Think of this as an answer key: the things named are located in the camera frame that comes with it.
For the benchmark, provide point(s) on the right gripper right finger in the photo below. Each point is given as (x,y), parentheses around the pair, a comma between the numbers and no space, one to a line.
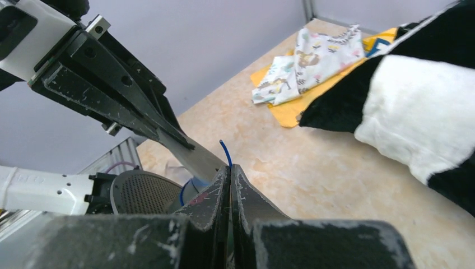
(265,237)

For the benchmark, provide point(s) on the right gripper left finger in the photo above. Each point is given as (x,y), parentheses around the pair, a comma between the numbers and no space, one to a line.
(193,237)

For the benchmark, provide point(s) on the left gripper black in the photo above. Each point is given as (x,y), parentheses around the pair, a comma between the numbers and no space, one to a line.
(82,74)

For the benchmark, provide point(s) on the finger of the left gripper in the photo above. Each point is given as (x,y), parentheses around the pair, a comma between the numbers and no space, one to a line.
(153,88)

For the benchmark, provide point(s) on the dark grey filament spool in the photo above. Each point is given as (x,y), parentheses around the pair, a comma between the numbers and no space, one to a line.
(144,192)

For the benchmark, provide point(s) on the white patterned cloth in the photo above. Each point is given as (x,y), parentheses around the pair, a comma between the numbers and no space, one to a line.
(316,58)

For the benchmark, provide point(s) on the black white checkered blanket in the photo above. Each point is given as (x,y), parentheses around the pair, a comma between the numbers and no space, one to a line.
(414,102)

